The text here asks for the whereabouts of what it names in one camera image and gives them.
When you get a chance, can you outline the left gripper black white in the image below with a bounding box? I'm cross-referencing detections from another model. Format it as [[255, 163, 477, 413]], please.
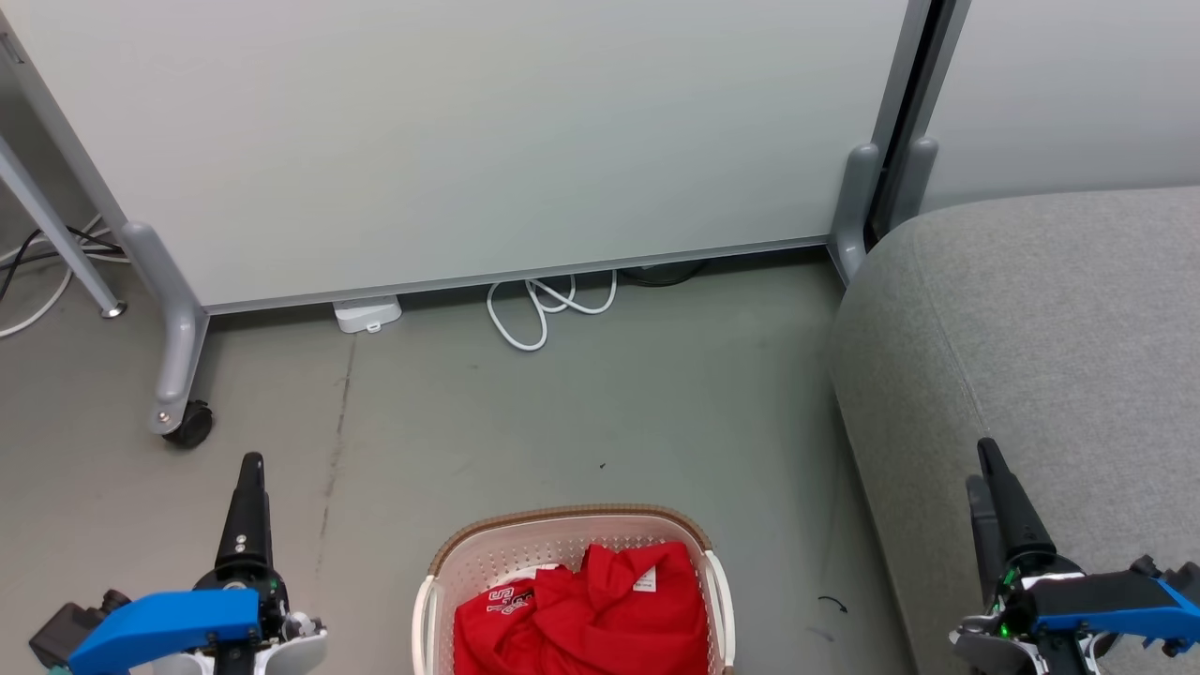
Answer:
[[173, 453, 330, 675]]

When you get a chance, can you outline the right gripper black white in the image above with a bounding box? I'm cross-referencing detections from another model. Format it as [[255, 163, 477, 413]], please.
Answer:
[[951, 437, 1118, 675]]

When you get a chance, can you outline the red garment with white label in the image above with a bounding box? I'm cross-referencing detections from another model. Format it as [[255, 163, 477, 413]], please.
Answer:
[[530, 541, 712, 675]]

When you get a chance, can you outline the grey fabric sofa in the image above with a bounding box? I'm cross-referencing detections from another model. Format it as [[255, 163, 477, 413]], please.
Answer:
[[829, 186, 1200, 675]]

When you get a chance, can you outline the black caster wheel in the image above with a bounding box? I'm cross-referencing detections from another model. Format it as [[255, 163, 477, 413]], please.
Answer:
[[161, 400, 216, 450]]

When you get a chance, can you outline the white power adapter box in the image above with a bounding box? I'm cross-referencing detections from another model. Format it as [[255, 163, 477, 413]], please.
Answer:
[[333, 295, 403, 336]]

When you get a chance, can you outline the red garment with white print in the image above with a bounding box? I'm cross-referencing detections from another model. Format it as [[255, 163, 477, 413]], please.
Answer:
[[453, 577, 542, 675]]

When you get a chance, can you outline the beige plastic laundry basket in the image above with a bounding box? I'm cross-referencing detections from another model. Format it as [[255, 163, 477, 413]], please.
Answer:
[[412, 504, 738, 675]]

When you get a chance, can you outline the grey metal table leg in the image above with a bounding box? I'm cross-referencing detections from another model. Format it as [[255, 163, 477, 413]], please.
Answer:
[[0, 136, 128, 321]]

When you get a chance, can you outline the short grey partition leg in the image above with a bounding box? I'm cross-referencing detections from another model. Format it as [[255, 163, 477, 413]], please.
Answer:
[[829, 142, 883, 284], [885, 137, 939, 232]]

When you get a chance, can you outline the large white partition panel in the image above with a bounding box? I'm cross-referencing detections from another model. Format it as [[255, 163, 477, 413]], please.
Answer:
[[0, 0, 934, 316]]

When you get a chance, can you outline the narrow white partition panel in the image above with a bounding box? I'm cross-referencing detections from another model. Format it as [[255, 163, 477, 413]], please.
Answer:
[[905, 0, 1200, 218]]

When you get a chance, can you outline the long white floor cable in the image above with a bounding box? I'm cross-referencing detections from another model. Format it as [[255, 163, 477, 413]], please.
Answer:
[[0, 214, 106, 339]]

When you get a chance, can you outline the thin black floor cable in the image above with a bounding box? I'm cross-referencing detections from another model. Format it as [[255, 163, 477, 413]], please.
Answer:
[[0, 229, 125, 303]]

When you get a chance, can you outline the looped white cable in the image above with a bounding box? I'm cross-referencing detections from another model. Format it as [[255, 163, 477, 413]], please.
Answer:
[[485, 270, 621, 353]]

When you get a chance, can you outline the black cable under partition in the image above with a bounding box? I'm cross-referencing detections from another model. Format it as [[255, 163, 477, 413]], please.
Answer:
[[619, 262, 706, 288]]

